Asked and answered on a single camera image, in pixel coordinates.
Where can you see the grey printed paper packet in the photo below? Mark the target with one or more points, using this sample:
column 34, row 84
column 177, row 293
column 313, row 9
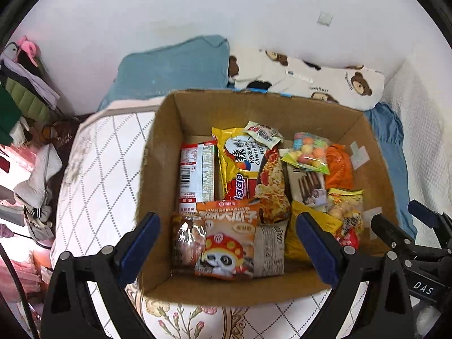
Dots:
column 270, row 250

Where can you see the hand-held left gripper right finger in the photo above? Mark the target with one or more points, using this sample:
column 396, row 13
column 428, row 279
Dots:
column 314, row 245

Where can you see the yellow instant noodle packet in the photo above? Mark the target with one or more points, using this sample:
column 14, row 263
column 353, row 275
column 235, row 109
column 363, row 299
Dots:
column 240, row 169

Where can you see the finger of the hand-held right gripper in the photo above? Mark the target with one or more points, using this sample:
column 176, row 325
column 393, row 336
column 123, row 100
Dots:
column 427, row 215
column 388, row 231

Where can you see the dark green cloth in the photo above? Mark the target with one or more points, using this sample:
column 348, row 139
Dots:
column 9, row 116

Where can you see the small red snack packet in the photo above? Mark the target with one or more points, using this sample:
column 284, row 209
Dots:
column 349, row 238

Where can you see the yellow packet of round snacks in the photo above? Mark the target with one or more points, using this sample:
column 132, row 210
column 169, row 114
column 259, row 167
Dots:
column 344, row 208

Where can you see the clear packet of brown snack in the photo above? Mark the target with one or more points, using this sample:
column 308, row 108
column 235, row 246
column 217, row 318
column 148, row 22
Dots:
column 187, row 240

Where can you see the plain yellow snack packet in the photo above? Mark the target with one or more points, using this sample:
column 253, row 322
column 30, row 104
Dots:
column 292, row 233

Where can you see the bear print pillow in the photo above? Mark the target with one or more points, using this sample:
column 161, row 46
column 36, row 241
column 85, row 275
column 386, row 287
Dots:
column 317, row 77

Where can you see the green quilted jacket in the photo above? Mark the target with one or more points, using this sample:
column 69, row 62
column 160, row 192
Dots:
column 28, row 100

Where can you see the white wall plate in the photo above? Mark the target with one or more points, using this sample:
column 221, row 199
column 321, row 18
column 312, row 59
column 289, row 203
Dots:
column 325, row 18

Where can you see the orange cartoon seed packet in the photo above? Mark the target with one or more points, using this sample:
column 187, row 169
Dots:
column 226, row 240

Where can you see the colourful candy ball bag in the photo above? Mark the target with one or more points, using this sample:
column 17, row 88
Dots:
column 307, row 153

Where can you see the white chocolate biscuit packet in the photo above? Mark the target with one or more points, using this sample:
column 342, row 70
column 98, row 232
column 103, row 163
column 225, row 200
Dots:
column 307, row 187

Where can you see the brown cardboard box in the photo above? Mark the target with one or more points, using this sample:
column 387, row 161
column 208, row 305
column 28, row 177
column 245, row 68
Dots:
column 197, row 120

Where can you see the white textured blanket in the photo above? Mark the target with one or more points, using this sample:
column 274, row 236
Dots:
column 423, row 113

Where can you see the pile of clothes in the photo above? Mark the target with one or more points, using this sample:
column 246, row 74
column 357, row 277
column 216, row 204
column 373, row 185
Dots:
column 39, row 84

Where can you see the blue pillow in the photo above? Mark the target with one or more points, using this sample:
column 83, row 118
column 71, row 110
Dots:
column 169, row 67

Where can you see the orange snack packet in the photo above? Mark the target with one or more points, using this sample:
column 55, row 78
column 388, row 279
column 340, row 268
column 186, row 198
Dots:
column 339, row 169

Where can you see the small cream snack packet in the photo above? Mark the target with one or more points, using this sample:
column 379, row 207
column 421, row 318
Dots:
column 263, row 134

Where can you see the red and white noodle packet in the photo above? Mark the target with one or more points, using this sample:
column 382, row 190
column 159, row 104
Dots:
column 197, row 176

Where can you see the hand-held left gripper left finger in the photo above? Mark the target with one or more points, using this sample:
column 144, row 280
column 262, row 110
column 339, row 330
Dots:
column 139, row 247

